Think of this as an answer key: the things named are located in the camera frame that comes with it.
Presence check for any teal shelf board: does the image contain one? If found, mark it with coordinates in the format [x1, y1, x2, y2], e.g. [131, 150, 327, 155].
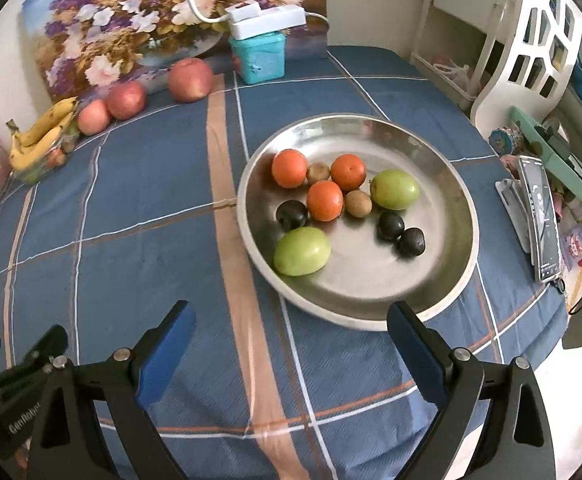
[510, 106, 582, 231]

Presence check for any black smartphone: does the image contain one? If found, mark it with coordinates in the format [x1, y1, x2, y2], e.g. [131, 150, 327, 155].
[518, 156, 562, 282]

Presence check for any blue plaid tablecloth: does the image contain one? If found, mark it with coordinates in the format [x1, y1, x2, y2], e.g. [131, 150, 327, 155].
[0, 45, 572, 480]

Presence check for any teal plastic box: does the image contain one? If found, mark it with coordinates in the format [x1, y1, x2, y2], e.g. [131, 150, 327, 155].
[229, 31, 286, 86]

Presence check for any large red apple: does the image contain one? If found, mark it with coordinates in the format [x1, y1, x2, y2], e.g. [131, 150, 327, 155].
[167, 58, 215, 104]

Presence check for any small pink apple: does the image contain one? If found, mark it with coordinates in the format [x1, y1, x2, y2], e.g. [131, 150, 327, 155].
[77, 99, 112, 136]

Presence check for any dark plum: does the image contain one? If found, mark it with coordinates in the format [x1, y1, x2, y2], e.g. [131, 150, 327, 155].
[396, 227, 426, 259]
[377, 211, 406, 241]
[276, 200, 310, 232]

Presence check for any bunch of yellow bananas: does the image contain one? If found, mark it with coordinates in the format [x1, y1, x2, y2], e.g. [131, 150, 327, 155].
[6, 97, 80, 172]

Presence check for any small brown kiwi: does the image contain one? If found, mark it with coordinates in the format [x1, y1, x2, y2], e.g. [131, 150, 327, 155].
[344, 190, 373, 219]
[306, 161, 331, 185]

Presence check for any patterned tape roll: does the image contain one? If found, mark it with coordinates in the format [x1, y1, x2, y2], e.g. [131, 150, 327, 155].
[488, 127, 524, 156]

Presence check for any orange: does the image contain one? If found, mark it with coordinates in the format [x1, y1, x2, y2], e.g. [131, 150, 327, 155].
[271, 149, 308, 189]
[306, 180, 344, 222]
[330, 154, 368, 192]

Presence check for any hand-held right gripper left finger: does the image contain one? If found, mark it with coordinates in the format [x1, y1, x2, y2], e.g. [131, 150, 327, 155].
[26, 300, 198, 480]

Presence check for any green jujube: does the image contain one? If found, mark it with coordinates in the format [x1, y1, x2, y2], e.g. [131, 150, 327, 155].
[370, 169, 420, 211]
[273, 226, 332, 277]

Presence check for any white plastic bag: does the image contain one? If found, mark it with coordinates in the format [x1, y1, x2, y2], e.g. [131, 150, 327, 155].
[431, 57, 476, 98]

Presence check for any clear plastic fruit bag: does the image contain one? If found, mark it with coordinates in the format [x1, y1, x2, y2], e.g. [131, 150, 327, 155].
[13, 125, 79, 186]

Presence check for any dark red apple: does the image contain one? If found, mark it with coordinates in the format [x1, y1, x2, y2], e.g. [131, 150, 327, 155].
[107, 81, 148, 121]

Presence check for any round metal plate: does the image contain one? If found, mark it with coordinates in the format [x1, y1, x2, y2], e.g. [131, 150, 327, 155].
[237, 114, 480, 332]

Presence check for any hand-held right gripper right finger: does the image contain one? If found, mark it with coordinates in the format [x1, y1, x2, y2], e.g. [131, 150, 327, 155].
[387, 301, 558, 480]

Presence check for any floral painting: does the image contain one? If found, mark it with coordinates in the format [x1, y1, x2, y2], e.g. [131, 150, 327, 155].
[21, 0, 328, 103]

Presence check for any white power strip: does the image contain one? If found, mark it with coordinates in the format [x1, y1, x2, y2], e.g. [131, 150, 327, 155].
[226, 2, 306, 41]

